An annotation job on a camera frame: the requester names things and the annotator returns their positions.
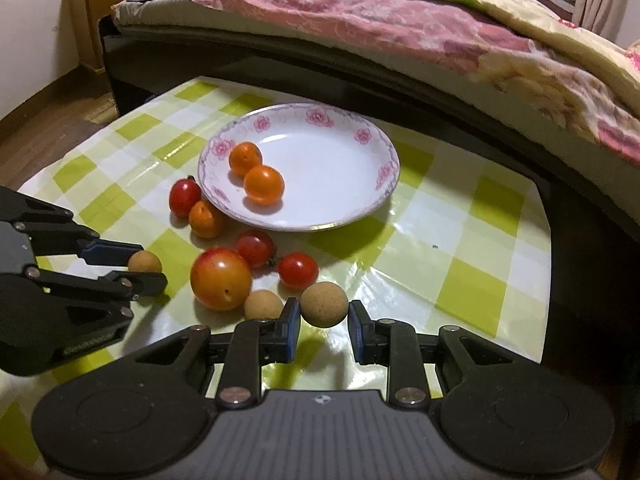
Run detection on red cherry tomato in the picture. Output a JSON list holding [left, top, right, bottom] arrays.
[[169, 176, 202, 219], [277, 252, 320, 290], [235, 230, 277, 268]]

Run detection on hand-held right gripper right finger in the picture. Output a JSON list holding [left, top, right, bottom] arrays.
[[347, 300, 511, 408]]

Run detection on large tan longan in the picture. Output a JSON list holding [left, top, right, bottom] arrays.
[[300, 283, 349, 328]]

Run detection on orange cherry tomato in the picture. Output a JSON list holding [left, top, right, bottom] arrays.
[[228, 141, 263, 177], [243, 165, 285, 207], [188, 200, 226, 239]]

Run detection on wooden nightstand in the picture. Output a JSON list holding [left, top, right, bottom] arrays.
[[65, 0, 156, 75]]

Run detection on yellow floral quilt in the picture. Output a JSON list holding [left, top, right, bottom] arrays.
[[150, 0, 640, 106]]

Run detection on green checked tablecloth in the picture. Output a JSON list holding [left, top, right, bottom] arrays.
[[0, 76, 553, 466]]

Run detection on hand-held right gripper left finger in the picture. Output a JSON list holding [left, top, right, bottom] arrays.
[[135, 298, 303, 408]]

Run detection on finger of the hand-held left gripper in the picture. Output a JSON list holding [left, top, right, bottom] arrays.
[[25, 266, 169, 332], [0, 186, 145, 266]]

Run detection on white floral rim plate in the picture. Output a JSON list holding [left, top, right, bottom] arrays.
[[197, 102, 401, 232]]

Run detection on grey mattress pad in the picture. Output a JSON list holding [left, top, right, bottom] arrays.
[[112, 0, 173, 28]]

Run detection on small tan longan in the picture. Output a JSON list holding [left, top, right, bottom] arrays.
[[128, 251, 163, 276]]

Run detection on large orange-red tomato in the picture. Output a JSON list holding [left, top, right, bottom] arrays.
[[190, 247, 253, 311]]

